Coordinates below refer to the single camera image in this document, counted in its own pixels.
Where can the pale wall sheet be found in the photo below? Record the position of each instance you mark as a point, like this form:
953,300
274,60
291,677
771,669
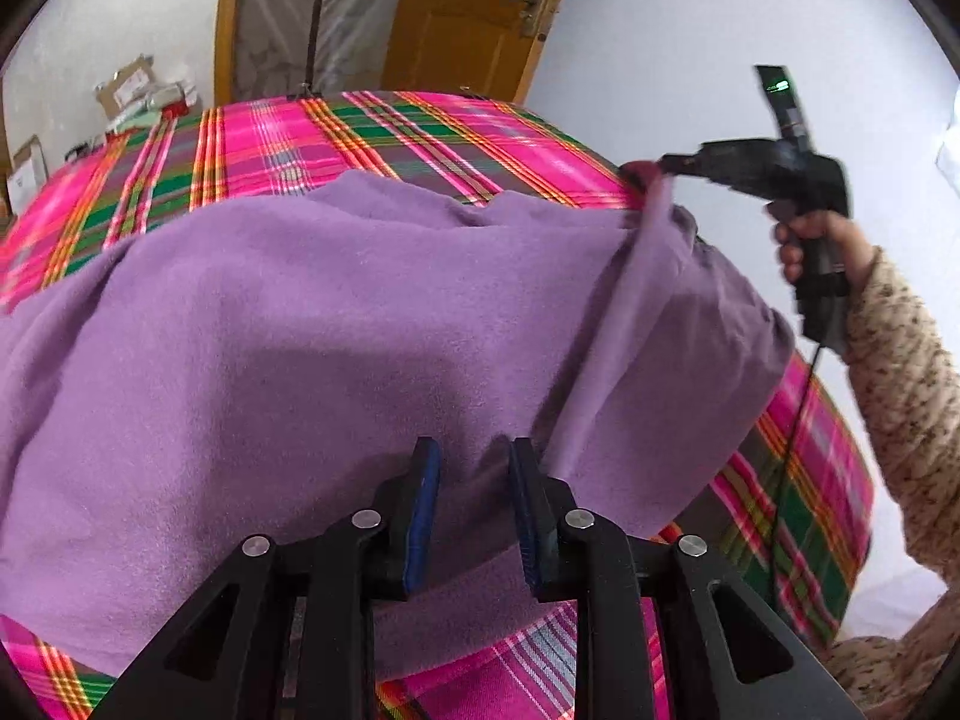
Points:
951,142

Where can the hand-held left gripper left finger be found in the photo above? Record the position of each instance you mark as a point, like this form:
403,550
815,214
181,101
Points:
421,517

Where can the purple fleece garment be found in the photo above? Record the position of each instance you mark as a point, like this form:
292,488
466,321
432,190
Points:
300,360

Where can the person's right forearm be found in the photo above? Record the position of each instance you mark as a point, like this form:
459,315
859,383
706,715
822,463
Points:
900,375

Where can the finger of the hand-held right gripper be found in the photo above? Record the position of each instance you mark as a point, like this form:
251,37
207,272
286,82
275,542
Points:
690,163

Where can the person's right hand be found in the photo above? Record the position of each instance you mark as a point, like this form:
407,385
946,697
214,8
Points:
844,240

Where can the person's patterned clothing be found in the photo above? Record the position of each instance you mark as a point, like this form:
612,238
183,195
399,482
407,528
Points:
892,660

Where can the wooden door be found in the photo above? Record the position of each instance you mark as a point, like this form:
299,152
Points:
457,7

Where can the white carton box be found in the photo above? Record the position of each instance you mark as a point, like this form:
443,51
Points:
26,172

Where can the pink green plaid bedsheet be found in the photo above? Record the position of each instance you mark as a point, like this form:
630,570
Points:
262,142

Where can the silver packets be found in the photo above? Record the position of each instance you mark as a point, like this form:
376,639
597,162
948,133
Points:
174,95

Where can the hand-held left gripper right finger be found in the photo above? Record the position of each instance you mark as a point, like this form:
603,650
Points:
525,517

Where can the cardboard box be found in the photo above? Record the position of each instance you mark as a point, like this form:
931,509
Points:
124,86

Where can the grey door curtain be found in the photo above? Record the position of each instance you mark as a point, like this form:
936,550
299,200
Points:
360,15

